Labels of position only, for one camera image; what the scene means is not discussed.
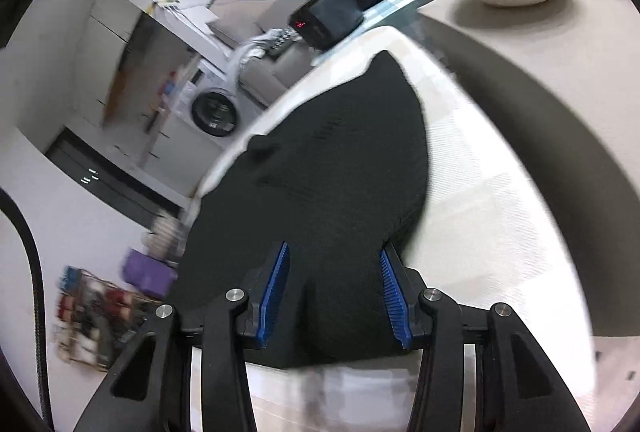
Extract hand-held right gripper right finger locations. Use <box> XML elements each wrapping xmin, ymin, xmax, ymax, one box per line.
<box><xmin>379</xmin><ymin>248</ymin><xmax>594</xmax><ymax>432</ymax></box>

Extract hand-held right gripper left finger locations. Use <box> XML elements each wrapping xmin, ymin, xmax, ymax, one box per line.
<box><xmin>72</xmin><ymin>241</ymin><xmax>291</xmax><ymax>432</ymax></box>

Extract black knit sweater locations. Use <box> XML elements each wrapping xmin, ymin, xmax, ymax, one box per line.
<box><xmin>167</xmin><ymin>49</ymin><xmax>430</xmax><ymax>371</ymax></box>

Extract woven laundry basket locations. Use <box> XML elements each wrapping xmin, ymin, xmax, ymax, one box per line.
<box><xmin>140</xmin><ymin>212</ymin><xmax>189</xmax><ymax>263</ymax></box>

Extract purple bag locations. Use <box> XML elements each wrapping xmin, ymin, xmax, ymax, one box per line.
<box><xmin>122</xmin><ymin>247</ymin><xmax>179</xmax><ymax>301</ymax></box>

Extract metal shoe rack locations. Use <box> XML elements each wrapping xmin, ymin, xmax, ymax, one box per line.
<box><xmin>52</xmin><ymin>262</ymin><xmax>162</xmax><ymax>371</ymax></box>

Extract white washing machine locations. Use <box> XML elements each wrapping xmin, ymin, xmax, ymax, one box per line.
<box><xmin>172</xmin><ymin>57</ymin><xmax>266</xmax><ymax>138</ymax></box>

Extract dark door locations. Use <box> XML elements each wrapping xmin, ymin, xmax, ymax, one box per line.
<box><xmin>45</xmin><ymin>127</ymin><xmax>197</xmax><ymax>226</ymax></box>

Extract lower kitchen cabinet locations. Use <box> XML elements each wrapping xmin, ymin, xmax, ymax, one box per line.
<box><xmin>105</xmin><ymin>62</ymin><xmax>237</xmax><ymax>169</ymax></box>

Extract grey sofa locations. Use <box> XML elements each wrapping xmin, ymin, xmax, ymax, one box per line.
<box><xmin>235</xmin><ymin>25</ymin><xmax>326</xmax><ymax>108</ymax></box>

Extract light grey cloth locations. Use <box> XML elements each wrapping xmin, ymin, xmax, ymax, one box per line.
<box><xmin>227</xmin><ymin>30</ymin><xmax>281</xmax><ymax>78</ymax></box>

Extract houndstooth patterned cloth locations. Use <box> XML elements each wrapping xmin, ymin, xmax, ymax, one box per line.
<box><xmin>267</xmin><ymin>28</ymin><xmax>301</xmax><ymax>56</ymax></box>

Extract grey upholstered bench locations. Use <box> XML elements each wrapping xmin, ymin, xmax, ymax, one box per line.
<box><xmin>415</xmin><ymin>0</ymin><xmax>640</xmax><ymax>339</ymax></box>

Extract dark rice cooker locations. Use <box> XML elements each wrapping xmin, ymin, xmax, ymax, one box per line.
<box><xmin>288</xmin><ymin>0</ymin><xmax>365</xmax><ymax>51</ymax></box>

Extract light blue checked cloth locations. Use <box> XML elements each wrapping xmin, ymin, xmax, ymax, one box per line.
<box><xmin>362</xmin><ymin>0</ymin><xmax>429</xmax><ymax>26</ymax></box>

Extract white upper kitchen cabinets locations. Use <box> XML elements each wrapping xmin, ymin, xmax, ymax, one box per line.
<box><xmin>65</xmin><ymin>0</ymin><xmax>167</xmax><ymax>113</ymax></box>

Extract black braided cable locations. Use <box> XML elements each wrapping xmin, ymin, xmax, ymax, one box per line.
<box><xmin>0</xmin><ymin>187</ymin><xmax>56</xmax><ymax>432</ymax></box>

